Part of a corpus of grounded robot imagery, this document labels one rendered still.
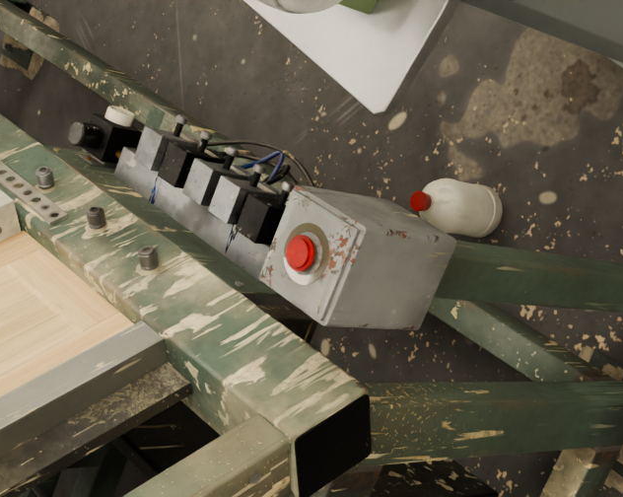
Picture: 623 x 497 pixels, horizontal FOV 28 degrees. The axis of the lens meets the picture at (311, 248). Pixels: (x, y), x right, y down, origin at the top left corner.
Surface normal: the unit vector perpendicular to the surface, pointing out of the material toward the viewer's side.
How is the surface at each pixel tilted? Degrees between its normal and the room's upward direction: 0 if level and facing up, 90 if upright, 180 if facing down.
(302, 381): 57
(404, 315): 90
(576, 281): 90
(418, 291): 90
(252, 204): 0
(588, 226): 0
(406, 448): 90
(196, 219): 0
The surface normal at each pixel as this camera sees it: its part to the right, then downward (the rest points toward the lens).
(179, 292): -0.06, -0.80
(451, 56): -0.68, -0.07
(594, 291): 0.64, 0.43
